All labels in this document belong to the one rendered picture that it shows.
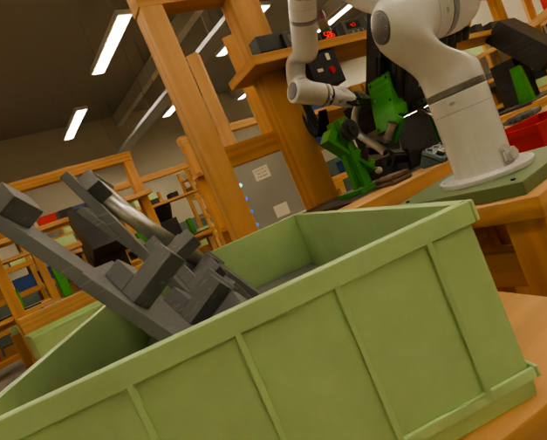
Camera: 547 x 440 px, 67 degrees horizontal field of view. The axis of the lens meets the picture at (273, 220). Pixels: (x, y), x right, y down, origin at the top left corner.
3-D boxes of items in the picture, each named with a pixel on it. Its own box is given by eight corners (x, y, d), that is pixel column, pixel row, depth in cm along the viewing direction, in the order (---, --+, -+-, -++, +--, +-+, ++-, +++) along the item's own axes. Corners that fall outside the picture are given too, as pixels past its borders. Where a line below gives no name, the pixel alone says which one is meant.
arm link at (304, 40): (275, 11, 139) (284, 93, 161) (297, 25, 129) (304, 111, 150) (298, 4, 141) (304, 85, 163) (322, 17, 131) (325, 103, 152)
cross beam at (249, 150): (421, 97, 231) (415, 82, 231) (224, 170, 169) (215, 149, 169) (414, 100, 236) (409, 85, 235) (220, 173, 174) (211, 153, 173)
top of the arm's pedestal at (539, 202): (609, 161, 85) (602, 144, 85) (547, 217, 68) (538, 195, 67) (467, 195, 112) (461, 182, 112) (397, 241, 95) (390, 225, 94)
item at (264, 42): (290, 46, 174) (283, 30, 173) (262, 52, 167) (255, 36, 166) (282, 54, 180) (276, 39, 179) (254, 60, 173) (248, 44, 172)
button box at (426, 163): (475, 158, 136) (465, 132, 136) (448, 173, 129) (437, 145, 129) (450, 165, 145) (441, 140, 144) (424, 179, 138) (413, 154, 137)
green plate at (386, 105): (413, 125, 158) (403, 72, 159) (398, 125, 154) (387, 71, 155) (392, 134, 168) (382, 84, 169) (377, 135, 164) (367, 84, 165)
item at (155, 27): (465, 138, 230) (400, -28, 224) (243, 245, 159) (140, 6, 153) (451, 142, 238) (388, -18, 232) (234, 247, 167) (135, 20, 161)
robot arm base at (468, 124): (554, 149, 85) (525, 64, 83) (501, 182, 77) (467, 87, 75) (474, 168, 102) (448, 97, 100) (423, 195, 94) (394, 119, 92)
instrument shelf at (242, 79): (406, 29, 201) (402, 21, 201) (256, 65, 159) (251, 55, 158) (372, 54, 223) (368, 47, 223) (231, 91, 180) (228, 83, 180)
